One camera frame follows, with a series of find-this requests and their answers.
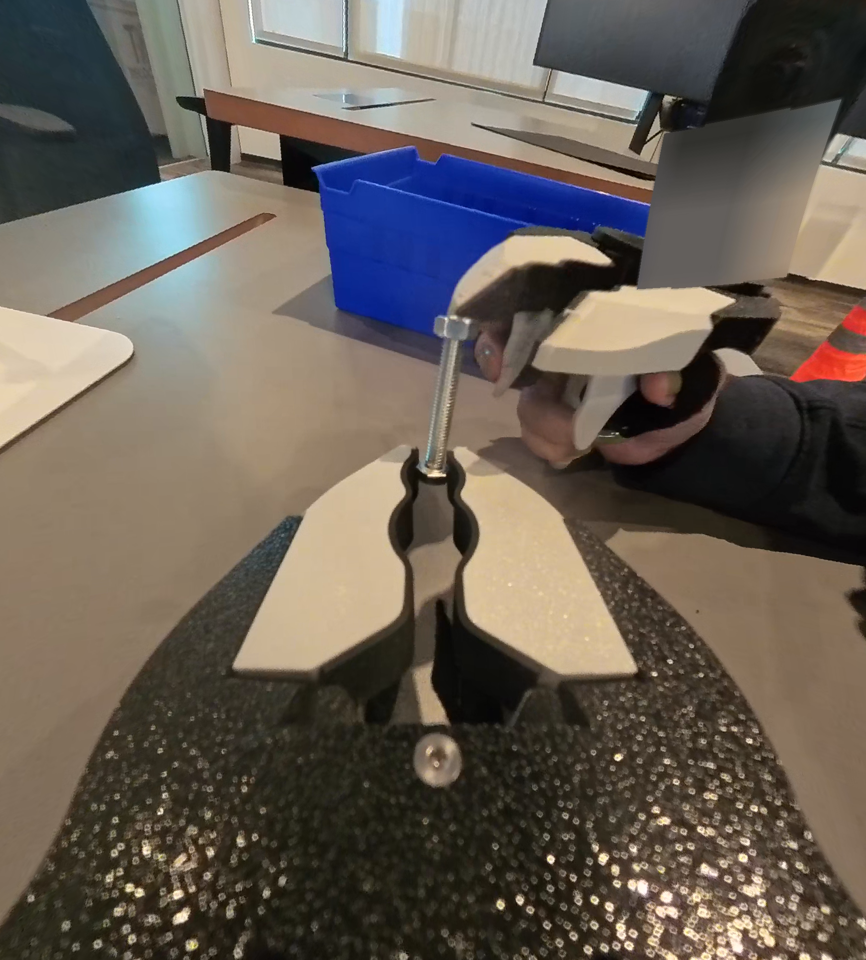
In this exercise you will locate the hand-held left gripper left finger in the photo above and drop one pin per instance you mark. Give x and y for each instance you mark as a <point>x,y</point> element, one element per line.
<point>320,585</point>

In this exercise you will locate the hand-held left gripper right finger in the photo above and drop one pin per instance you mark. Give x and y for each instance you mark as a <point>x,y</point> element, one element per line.
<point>545,585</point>

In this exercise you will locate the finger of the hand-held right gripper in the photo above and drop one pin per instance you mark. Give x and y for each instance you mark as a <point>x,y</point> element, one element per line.
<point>628,330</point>
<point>523,251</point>

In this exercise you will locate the silver hex nut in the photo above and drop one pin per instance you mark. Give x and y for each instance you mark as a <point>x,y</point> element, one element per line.
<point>454,328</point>

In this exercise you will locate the silver threaded bolt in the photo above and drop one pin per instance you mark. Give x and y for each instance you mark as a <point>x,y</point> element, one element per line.
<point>440,405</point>

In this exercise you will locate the person's right forearm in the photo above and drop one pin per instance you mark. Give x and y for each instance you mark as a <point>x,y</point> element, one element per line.
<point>815,465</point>

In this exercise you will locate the person's right hand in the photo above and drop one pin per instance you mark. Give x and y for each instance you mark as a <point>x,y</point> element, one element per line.
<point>545,427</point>

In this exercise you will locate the blue plastic bin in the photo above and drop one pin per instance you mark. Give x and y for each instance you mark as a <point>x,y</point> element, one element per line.
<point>388,247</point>

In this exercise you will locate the grey wood-edged table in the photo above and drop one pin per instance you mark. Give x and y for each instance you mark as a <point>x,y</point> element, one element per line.
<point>403,124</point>

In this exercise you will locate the white framed window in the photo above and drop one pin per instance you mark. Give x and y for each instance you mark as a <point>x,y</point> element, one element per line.
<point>440,37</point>

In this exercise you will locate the black computer monitor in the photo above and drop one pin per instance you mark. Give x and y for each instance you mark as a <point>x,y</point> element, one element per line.
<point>628,37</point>

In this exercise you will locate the white stand base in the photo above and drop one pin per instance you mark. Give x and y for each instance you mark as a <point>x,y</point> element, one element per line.
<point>20,367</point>

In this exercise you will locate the dark office chair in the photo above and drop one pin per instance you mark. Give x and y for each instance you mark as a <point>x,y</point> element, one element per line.
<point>42,75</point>

